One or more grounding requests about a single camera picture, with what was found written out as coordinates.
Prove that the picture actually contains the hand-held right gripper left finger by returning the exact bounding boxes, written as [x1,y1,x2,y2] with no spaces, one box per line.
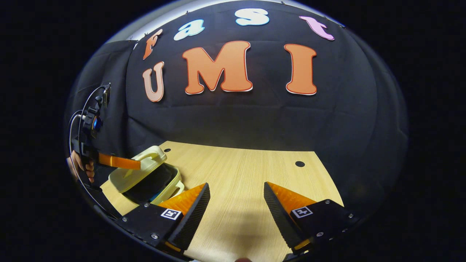
[116,182,211,256]

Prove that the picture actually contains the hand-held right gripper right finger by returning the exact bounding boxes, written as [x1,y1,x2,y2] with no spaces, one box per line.
[263,181,360,255]

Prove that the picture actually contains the pale yellow suitcase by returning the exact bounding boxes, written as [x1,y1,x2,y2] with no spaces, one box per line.
[108,146,185,206]

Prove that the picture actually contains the black backdrop cloth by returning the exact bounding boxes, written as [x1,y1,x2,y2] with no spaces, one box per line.
[66,0,408,219]

